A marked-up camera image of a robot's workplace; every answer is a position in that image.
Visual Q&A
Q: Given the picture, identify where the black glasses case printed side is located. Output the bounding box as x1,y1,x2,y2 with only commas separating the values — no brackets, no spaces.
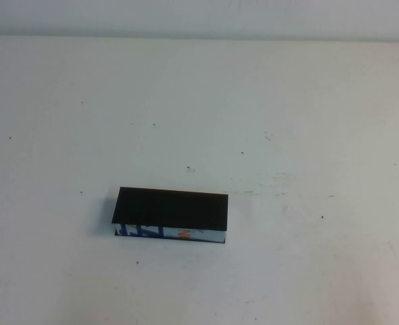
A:
111,186,229,244

